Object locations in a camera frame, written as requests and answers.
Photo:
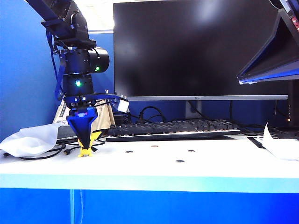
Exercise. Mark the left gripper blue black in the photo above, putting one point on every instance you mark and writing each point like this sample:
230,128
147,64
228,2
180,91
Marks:
79,107

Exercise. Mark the black desk pad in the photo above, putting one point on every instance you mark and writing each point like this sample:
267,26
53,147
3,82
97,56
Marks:
256,142

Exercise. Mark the silver coin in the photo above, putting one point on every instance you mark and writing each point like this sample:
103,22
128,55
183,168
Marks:
129,151
191,151
179,161

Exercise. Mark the white paper with small sketch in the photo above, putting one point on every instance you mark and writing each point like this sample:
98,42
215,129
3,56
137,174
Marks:
280,144

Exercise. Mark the beige canvas cloth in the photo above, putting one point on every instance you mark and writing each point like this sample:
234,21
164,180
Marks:
104,119

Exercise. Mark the black docking box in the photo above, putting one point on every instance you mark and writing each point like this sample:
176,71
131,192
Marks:
64,131

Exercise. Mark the white wrist camera blue bracket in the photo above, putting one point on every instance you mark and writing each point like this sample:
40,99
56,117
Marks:
122,106

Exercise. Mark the black computer keyboard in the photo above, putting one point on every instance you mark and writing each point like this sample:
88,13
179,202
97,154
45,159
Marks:
175,128

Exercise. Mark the translucent white plastic bag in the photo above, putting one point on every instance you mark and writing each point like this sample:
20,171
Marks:
30,140

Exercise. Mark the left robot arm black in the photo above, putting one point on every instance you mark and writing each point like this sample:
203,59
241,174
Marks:
77,60

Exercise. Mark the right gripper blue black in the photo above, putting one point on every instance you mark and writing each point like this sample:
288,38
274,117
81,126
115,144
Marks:
293,11

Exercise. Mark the large monitor with silver bezel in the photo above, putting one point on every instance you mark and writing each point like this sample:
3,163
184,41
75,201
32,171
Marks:
187,46

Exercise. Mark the yellow black-eared doll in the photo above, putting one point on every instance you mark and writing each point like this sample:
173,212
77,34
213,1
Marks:
85,152

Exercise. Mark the small black power adapter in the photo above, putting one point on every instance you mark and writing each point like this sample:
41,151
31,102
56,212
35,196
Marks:
121,119

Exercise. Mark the black monitor with white logo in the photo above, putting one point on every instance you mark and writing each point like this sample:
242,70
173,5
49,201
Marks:
294,105

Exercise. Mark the blue desk panel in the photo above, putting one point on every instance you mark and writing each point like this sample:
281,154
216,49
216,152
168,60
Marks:
163,207

